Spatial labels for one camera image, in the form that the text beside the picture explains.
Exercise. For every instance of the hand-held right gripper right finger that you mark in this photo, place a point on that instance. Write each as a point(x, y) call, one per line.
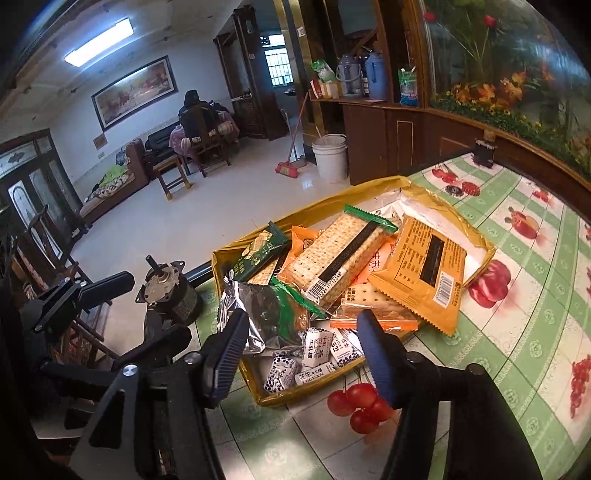
point(376, 355)

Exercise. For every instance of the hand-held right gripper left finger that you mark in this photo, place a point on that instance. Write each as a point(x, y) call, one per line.
point(228, 357)

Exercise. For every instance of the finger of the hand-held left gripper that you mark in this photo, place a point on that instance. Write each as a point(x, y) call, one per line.
point(157, 344)
point(106, 286)

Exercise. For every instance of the silver foil snack packet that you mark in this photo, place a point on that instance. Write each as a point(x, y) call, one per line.
point(258, 321)

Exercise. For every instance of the orange cracker packet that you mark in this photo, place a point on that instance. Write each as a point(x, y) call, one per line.
point(369, 295)

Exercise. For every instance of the yellow biscuit packet black stripe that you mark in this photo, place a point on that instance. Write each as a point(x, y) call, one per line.
point(425, 272)

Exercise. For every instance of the dark green snack packet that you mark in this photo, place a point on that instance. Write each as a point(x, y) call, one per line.
point(258, 251)

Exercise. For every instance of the small orange packet round logo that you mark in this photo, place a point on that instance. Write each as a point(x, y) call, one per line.
point(304, 237)

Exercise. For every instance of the yellow cardboard box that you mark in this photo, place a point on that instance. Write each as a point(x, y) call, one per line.
point(429, 205)

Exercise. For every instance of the black cylindrical motor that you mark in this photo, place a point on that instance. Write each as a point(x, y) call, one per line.
point(171, 290)

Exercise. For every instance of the wooden bench sofa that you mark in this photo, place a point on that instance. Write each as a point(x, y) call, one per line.
point(115, 184)

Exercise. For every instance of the glass-door wooden cabinet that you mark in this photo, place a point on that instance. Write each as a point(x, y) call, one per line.
point(27, 184)

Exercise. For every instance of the black sofa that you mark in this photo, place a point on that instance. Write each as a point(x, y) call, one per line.
point(161, 138)

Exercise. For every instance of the green fruit-print tablecloth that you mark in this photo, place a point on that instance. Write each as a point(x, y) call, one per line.
point(531, 323)

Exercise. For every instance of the wooden dining chair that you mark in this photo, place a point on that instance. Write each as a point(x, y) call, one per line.
point(210, 147)

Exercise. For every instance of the red broom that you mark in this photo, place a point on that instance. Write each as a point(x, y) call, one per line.
point(287, 170)

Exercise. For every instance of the white plastic bucket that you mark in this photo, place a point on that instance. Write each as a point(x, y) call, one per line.
point(330, 159)

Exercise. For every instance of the small dark jar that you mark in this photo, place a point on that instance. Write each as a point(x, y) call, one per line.
point(485, 151)

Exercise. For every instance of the ceiling light panel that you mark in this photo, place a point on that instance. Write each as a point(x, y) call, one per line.
point(99, 41)

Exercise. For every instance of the blue thermos flask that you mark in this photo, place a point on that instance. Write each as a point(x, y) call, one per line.
point(376, 76)

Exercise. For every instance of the grey thermos flask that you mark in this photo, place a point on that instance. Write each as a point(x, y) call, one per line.
point(348, 76)

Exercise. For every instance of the barred window door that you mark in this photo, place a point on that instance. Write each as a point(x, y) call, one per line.
point(277, 60)

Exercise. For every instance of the green and white bag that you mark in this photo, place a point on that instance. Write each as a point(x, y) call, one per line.
point(323, 74)

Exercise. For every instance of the artificial flower glass display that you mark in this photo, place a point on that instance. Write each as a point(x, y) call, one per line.
point(508, 55)

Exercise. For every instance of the framed wall painting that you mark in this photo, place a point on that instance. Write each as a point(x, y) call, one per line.
point(134, 92)

